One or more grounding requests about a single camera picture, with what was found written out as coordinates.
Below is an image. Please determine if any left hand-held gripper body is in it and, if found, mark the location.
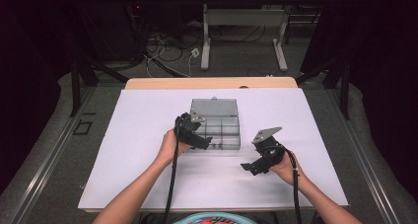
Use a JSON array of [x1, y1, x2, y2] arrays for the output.
[[174, 110, 207, 147]]

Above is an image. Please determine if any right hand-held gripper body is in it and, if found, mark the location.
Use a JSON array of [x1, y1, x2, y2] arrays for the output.
[[251, 125, 286, 168]]

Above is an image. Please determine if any clear plastic compartment box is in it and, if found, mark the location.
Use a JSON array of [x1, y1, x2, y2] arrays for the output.
[[185, 97, 242, 152]]

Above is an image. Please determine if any person's left hand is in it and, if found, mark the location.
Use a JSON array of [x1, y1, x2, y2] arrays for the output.
[[156, 128, 194, 166]]

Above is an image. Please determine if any person's right hand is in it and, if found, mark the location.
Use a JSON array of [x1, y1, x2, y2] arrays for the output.
[[269, 149, 309, 187]]

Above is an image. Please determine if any person's colourful shirt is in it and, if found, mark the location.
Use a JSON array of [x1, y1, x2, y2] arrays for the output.
[[172, 211, 262, 224]]

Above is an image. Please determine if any black metal stand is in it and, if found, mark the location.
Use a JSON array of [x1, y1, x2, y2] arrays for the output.
[[69, 57, 130, 117], [295, 57, 351, 120]]

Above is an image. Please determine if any black computer tower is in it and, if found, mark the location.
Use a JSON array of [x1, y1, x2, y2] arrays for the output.
[[95, 0, 146, 62]]

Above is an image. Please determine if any dark curtain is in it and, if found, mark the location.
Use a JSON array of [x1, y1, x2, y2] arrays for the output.
[[0, 0, 63, 196], [328, 0, 418, 203]]

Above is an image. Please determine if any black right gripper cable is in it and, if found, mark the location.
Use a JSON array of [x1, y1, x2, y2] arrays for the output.
[[272, 145, 304, 224]]

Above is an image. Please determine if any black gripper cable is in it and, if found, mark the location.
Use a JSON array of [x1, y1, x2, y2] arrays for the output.
[[162, 116, 182, 224], [272, 145, 304, 224]]

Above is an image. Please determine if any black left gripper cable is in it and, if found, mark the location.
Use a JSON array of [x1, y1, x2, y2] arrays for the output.
[[162, 116, 182, 224]]

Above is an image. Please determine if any bundle of floor cables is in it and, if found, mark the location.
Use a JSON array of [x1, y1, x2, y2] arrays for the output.
[[141, 20, 267, 79]]

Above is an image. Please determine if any aluminium floor rail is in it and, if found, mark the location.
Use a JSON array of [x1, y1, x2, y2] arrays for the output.
[[9, 85, 97, 224], [324, 85, 401, 224]]

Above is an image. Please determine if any white metal desk frame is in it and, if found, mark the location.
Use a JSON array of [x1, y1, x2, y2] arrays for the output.
[[181, 0, 331, 73]]

